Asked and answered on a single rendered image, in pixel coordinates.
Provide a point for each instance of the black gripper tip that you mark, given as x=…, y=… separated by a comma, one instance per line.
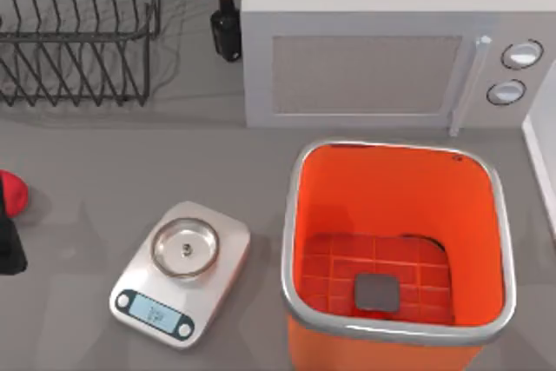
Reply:
x=9, y=245

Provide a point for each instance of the dark bottle with red cap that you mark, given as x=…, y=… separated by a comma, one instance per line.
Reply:
x=226, y=28

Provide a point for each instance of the orange bin with metal rim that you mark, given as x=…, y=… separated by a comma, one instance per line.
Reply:
x=391, y=197

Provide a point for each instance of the pale microwave oven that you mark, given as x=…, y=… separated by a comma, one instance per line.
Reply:
x=347, y=6

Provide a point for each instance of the grey square pad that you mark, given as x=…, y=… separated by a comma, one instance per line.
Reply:
x=376, y=292

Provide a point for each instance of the microwave knob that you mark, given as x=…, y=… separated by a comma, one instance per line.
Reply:
x=521, y=54
x=506, y=92

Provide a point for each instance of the silver kitchen scale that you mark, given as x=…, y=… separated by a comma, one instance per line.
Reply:
x=174, y=284

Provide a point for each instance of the red round object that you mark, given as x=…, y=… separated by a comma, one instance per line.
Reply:
x=13, y=195

